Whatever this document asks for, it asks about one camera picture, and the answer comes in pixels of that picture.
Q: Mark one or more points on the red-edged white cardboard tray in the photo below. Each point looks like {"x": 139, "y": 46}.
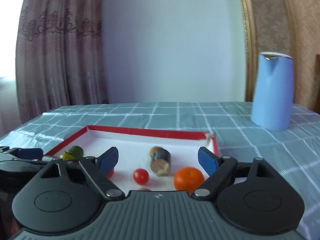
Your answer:
{"x": 130, "y": 145}

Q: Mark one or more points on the patterned pink curtain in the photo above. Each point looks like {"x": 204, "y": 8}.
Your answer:
{"x": 62, "y": 42}

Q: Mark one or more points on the green checkered tablecloth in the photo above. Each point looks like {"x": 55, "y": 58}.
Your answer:
{"x": 250, "y": 150}

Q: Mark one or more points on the orange tangerine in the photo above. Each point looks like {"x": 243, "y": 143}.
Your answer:
{"x": 187, "y": 180}

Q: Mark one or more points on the yellow-green round fruit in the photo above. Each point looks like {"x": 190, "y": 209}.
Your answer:
{"x": 67, "y": 156}

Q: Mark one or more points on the gold moulded frame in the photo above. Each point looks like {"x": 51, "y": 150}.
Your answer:
{"x": 287, "y": 17}
{"x": 246, "y": 42}

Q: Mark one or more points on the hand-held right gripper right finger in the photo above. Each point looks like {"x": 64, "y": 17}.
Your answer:
{"x": 207, "y": 161}

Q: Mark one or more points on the red cherry tomato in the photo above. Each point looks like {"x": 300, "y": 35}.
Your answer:
{"x": 141, "y": 176}
{"x": 110, "y": 174}

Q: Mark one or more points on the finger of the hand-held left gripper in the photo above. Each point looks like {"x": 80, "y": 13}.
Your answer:
{"x": 30, "y": 153}

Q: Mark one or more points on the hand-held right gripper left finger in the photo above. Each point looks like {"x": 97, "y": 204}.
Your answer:
{"x": 108, "y": 161}

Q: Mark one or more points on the light blue jug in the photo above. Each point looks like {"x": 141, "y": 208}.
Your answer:
{"x": 272, "y": 92}

